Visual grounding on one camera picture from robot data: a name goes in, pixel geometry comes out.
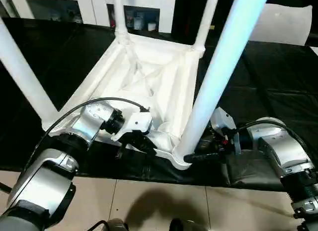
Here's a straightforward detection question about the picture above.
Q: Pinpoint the dark brown rounded object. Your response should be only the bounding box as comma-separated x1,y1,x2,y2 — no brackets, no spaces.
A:
108,218,129,231
170,218,199,231

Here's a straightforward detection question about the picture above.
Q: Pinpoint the black cabinet with gold label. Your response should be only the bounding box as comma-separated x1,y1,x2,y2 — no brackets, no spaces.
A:
171,0,237,39

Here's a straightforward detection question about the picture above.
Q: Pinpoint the grey curtain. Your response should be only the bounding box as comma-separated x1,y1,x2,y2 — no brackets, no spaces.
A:
0,0,15,18

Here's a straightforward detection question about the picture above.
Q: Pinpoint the black work mat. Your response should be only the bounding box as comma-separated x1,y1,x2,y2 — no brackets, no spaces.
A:
0,17,318,192

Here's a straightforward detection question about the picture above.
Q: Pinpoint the white cabinet with glass doors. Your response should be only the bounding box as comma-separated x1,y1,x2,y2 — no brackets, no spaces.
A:
4,0,177,34

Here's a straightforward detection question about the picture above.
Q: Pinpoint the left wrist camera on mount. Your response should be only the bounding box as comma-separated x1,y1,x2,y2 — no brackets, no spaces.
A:
111,111,154,142

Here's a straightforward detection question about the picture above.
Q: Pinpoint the white plastic table top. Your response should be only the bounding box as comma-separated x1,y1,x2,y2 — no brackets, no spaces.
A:
41,33,207,171

